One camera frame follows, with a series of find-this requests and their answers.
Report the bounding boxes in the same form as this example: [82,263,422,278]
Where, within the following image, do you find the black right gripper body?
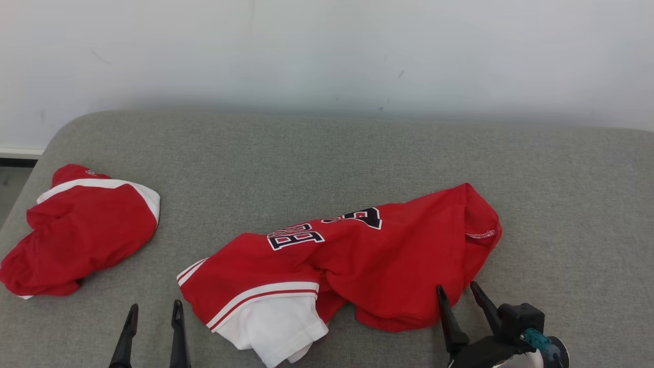
[449,335,532,368]

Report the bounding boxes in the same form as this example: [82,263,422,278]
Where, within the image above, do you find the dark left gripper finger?
[170,300,192,368]
[108,304,139,368]

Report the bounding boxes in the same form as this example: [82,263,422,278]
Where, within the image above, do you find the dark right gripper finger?
[436,285,470,354]
[470,281,504,335]

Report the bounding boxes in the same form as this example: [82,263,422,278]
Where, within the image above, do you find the red jersey with white sleeves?
[176,182,503,368]

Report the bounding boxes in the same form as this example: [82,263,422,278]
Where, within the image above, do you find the red shorts with white stripe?
[0,164,160,300]

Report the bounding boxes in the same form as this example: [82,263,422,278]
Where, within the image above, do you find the white baseboard strip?
[0,148,44,159]

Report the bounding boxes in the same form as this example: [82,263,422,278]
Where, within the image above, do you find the teal plug camera cable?
[520,328,563,368]

